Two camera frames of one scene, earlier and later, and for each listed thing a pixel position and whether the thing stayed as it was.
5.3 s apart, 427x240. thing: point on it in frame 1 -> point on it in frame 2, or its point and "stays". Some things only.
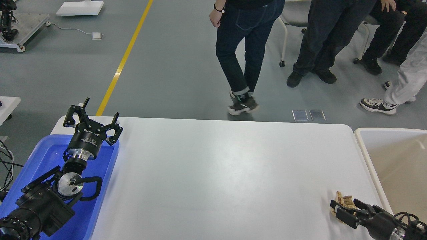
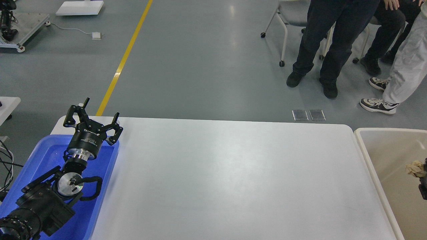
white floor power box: [96, 36] stays
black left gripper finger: [69, 121] stays
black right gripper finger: [351, 218] -> [423, 187]
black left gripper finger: [112, 139] stays
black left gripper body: [87, 140] stays
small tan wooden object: [347, 201] -> [416, 168]
